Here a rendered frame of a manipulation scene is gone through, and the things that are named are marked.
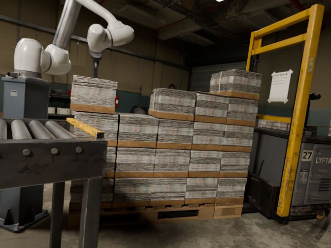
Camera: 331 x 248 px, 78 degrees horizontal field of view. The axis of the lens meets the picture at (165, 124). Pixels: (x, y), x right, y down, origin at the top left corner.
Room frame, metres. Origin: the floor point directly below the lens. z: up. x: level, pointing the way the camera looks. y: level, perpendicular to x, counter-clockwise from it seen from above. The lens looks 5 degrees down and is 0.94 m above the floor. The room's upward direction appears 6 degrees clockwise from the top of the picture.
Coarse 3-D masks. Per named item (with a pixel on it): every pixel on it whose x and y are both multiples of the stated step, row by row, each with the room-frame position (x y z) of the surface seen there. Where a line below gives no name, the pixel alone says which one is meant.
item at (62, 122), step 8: (8, 120) 0.89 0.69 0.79; (24, 120) 0.93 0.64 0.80; (32, 120) 0.95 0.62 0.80; (40, 120) 0.97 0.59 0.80; (48, 120) 0.99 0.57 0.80; (56, 120) 1.02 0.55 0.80; (64, 120) 1.05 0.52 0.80; (8, 128) 0.89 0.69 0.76; (64, 128) 1.03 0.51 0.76; (8, 136) 0.89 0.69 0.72; (32, 136) 0.95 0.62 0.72
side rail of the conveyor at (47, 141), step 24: (0, 144) 0.49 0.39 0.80; (24, 144) 0.52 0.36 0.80; (48, 144) 0.55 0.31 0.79; (72, 144) 0.59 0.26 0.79; (96, 144) 0.63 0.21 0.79; (0, 168) 0.49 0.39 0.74; (24, 168) 0.52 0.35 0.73; (48, 168) 0.55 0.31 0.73; (72, 168) 0.59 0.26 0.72; (96, 168) 0.64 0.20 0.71
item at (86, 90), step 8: (80, 80) 1.34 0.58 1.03; (88, 80) 1.36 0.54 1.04; (96, 80) 1.37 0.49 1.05; (104, 80) 1.39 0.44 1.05; (72, 88) 1.34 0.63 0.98; (80, 88) 1.35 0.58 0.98; (88, 88) 1.37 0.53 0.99; (96, 88) 1.38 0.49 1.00; (104, 88) 1.40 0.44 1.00; (112, 88) 1.41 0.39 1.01; (72, 96) 1.34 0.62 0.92; (80, 96) 1.38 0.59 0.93; (88, 96) 1.37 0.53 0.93; (96, 96) 1.39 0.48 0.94; (104, 96) 1.40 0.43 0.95; (112, 96) 1.42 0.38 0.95; (88, 104) 1.37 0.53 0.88; (96, 104) 1.38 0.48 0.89; (104, 104) 1.40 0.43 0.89; (112, 104) 1.42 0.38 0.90; (96, 112) 1.40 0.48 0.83
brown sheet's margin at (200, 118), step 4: (196, 116) 1.61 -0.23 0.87; (200, 116) 1.62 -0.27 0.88; (196, 120) 1.61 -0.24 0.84; (200, 120) 1.62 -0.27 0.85; (204, 120) 1.63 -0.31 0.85; (208, 120) 1.64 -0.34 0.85; (212, 120) 1.66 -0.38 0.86; (216, 120) 1.67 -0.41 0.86; (220, 120) 1.68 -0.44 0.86; (224, 120) 1.69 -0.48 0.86
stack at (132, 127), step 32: (96, 128) 1.38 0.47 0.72; (128, 128) 1.46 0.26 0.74; (160, 128) 1.54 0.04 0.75; (192, 128) 1.61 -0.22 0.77; (224, 128) 1.70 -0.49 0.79; (128, 160) 1.46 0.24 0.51; (160, 160) 1.53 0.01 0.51; (192, 160) 1.62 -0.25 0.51; (128, 192) 1.47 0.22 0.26; (160, 192) 1.55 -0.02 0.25; (192, 192) 1.63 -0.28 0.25; (128, 224) 1.47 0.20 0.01
